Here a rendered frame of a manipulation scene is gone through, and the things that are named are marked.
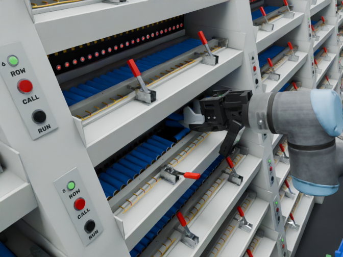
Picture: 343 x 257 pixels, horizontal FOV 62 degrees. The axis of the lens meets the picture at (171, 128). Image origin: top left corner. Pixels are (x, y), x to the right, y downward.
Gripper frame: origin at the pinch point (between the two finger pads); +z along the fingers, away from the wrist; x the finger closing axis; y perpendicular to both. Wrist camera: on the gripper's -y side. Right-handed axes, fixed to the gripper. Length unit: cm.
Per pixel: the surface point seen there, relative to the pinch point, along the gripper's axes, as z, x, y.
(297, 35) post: -4, -95, 2
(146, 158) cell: 0.8, 16.7, -1.7
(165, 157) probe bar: -3.0, 14.2, -2.5
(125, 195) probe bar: -3.6, 28.5, -2.7
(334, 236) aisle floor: -17, -71, -100
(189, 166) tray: -6.8, 11.5, -6.4
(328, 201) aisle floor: -10, -99, -100
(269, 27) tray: -7, -52, 13
